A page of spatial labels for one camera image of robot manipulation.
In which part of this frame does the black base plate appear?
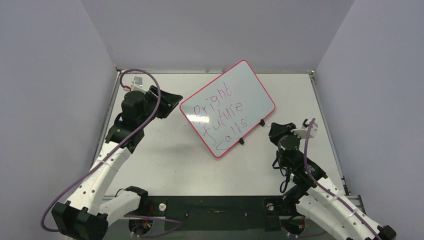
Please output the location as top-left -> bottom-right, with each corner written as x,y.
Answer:
129,195 -> 305,232

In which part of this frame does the pink-framed whiteboard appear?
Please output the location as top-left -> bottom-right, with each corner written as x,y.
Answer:
179,60 -> 276,158

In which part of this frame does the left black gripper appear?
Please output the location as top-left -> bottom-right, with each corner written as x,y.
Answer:
138,86 -> 183,128

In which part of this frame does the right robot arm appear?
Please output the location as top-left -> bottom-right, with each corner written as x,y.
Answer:
268,120 -> 397,240

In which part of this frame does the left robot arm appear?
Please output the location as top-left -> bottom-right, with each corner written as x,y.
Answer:
51,85 -> 183,240

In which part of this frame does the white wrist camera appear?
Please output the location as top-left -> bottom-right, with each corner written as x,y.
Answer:
130,76 -> 147,93
290,118 -> 319,140

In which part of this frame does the aluminium front rail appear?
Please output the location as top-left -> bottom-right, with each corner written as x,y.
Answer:
67,198 -> 368,220

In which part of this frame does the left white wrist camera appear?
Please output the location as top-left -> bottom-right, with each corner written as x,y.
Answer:
130,76 -> 147,93

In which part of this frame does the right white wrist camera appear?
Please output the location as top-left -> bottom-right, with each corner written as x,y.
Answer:
290,118 -> 319,140

